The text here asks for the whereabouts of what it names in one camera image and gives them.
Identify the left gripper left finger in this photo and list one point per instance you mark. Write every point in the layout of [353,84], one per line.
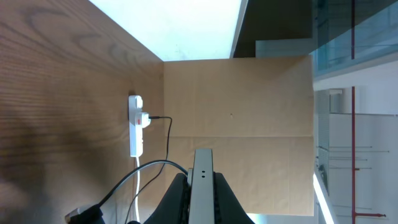
[173,208]

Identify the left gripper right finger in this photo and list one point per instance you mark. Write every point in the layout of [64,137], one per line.
[228,210]

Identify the white charger plug adapter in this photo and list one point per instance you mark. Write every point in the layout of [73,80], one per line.
[142,120]

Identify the white power strip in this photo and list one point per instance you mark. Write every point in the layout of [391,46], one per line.
[135,104]

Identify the brown cardboard sheet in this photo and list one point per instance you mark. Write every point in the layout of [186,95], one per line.
[256,115]

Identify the red vertical pole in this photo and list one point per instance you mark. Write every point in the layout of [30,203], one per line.
[354,213]

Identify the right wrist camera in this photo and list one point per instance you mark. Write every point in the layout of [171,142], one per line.
[85,215]

